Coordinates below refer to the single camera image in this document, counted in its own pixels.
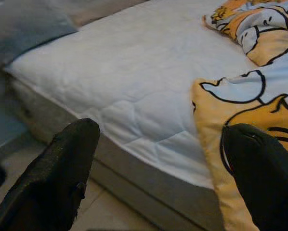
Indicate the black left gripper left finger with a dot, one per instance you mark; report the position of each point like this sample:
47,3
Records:
50,183

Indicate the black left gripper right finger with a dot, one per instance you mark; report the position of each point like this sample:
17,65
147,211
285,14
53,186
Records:
266,183

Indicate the yellow cartoon print blanket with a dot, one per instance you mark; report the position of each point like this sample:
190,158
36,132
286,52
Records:
266,96

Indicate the grey bed base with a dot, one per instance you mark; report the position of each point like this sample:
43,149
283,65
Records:
146,183

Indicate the white quilted mattress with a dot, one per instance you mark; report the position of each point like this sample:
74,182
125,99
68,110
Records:
134,72

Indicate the plain pale pillow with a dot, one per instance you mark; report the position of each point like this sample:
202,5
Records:
26,31

